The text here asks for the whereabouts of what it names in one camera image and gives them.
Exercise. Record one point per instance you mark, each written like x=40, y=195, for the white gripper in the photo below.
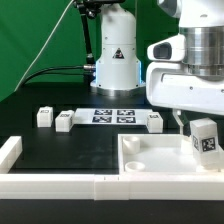
x=170, y=84

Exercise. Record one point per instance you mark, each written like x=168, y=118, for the white square table top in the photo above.
x=161, y=153

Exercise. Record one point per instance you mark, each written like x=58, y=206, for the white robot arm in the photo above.
x=201, y=22

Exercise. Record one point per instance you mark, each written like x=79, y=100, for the white fiducial tag sheet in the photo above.
x=94, y=116

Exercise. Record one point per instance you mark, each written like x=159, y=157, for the white U-shaped fence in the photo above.
x=122, y=186

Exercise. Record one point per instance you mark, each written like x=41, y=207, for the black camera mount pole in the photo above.
x=89, y=9

